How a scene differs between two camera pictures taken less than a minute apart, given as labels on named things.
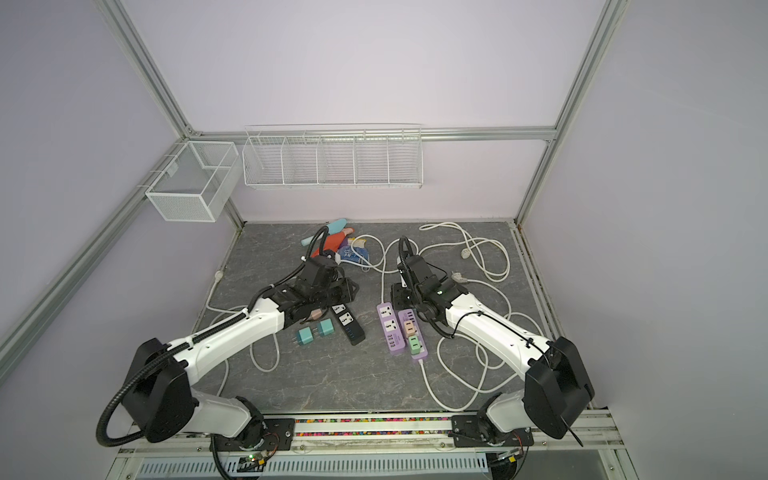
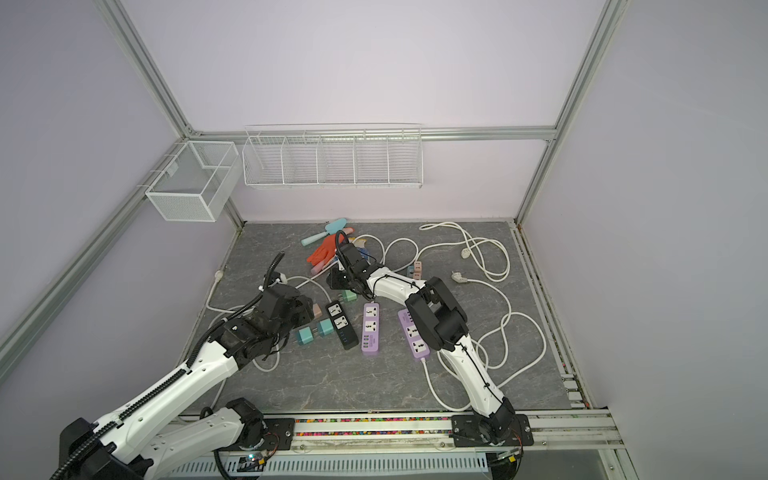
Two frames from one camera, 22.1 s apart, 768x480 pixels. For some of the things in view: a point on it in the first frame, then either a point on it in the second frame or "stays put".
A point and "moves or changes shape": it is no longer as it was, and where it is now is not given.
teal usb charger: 305,335 stays put
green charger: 326,326 stays put
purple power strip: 415,341 stays put
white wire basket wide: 333,156 stays put
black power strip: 349,323 moves or changes shape
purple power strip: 393,334 → 370,327
